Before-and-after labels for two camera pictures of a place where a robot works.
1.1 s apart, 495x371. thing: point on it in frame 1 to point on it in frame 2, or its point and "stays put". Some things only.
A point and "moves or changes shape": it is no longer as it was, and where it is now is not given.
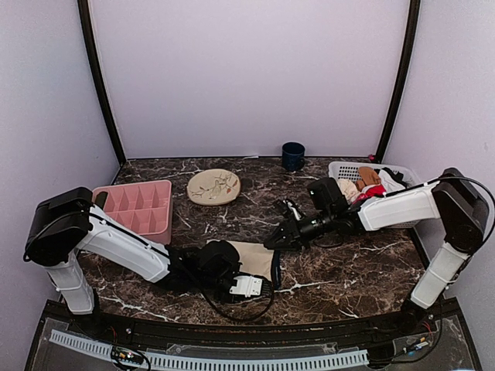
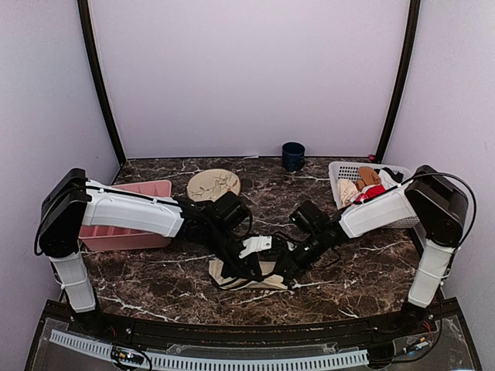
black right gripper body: [315, 229] to [315, 250]
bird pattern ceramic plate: [213, 187] stays put
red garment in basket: [370, 191] stays put
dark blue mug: [293, 156] stays put
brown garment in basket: [368, 176] stays put
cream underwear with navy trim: [257, 260] moves or changes shape
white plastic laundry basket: [347, 171] stays put
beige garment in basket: [348, 189] stays put
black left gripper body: [207, 283] to [244, 267]
